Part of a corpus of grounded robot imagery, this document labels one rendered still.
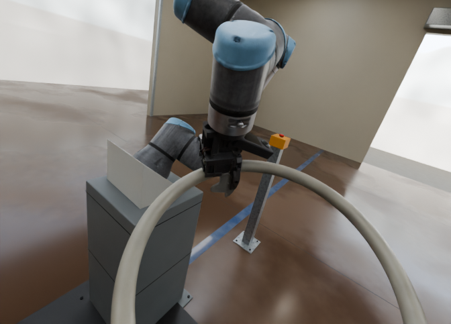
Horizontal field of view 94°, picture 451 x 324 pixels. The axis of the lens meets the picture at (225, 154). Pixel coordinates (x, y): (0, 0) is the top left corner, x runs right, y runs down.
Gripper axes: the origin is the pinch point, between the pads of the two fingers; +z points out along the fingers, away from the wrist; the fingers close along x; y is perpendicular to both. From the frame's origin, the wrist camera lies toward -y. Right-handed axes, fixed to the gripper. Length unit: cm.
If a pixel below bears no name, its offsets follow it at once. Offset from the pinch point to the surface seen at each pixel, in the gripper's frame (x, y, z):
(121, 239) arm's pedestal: -14, 35, 47
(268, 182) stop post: -59, -65, 86
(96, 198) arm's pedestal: -34, 46, 43
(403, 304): 33.7, -19.0, -7.5
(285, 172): 4.7, -12.5, -8.3
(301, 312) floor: 24, -68, 132
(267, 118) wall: -474, -322, 323
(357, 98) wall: -337, -473, 176
